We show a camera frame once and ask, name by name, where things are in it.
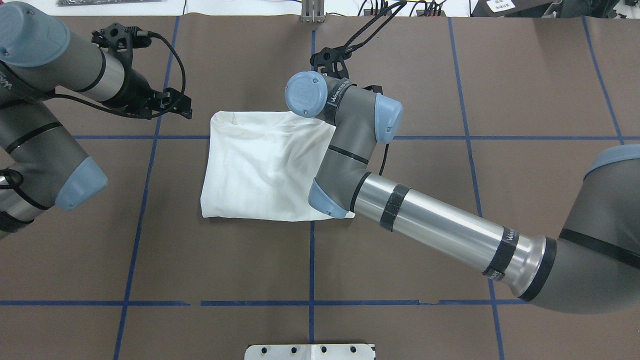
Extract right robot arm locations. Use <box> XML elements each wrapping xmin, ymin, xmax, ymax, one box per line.
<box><xmin>285</xmin><ymin>71</ymin><xmax>640</xmax><ymax>314</ymax></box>

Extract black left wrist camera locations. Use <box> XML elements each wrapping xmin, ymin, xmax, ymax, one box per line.
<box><xmin>91</xmin><ymin>22</ymin><xmax>153</xmax><ymax>68</ymax></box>

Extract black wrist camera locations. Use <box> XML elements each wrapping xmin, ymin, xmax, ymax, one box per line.
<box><xmin>91</xmin><ymin>22</ymin><xmax>153</xmax><ymax>68</ymax></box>
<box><xmin>310</xmin><ymin>45</ymin><xmax>353</xmax><ymax>79</ymax></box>

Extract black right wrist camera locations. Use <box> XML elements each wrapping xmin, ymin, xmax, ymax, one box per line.
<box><xmin>310</xmin><ymin>45</ymin><xmax>353</xmax><ymax>79</ymax></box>

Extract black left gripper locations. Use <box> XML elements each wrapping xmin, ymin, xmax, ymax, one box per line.
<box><xmin>102</xmin><ymin>70</ymin><xmax>193</xmax><ymax>120</ymax></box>

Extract blue tape grid lines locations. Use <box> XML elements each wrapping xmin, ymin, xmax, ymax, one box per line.
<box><xmin>1</xmin><ymin>13</ymin><xmax>639</xmax><ymax>360</ymax></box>

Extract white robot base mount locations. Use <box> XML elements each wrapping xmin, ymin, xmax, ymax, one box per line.
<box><xmin>244</xmin><ymin>342</ymin><xmax>377</xmax><ymax>360</ymax></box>

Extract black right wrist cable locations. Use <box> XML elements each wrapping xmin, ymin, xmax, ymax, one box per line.
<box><xmin>342</xmin><ymin>0</ymin><xmax>408</xmax><ymax>53</ymax></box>

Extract white long-sleeve printed shirt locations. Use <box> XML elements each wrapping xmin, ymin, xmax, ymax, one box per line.
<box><xmin>199</xmin><ymin>111</ymin><xmax>335</xmax><ymax>223</ymax></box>

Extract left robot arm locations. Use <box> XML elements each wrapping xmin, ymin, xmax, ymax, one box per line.
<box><xmin>0</xmin><ymin>1</ymin><xmax>193</xmax><ymax>239</ymax></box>

